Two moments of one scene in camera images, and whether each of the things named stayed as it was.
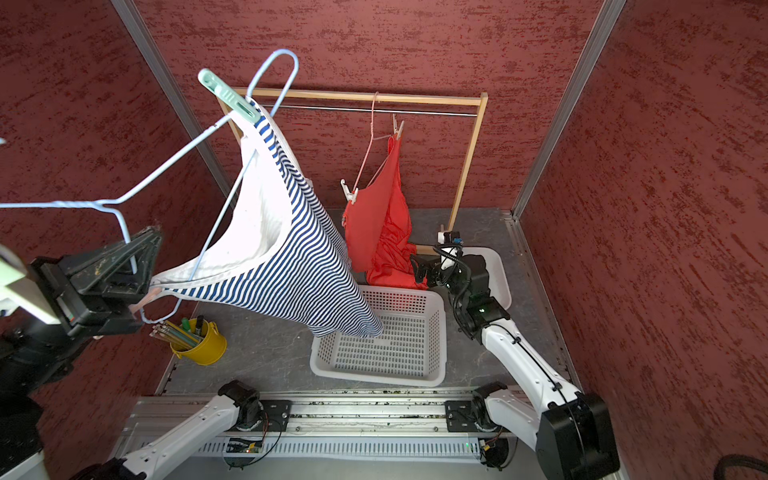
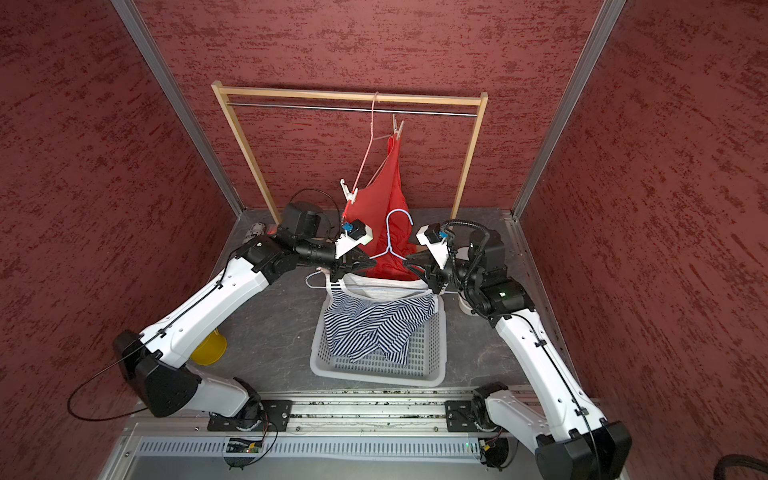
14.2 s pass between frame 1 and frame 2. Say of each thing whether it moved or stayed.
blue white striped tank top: moved
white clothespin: stayed
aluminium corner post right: stayed
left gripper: moved
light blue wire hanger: moved
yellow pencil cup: stayed
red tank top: stayed
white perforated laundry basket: stayed
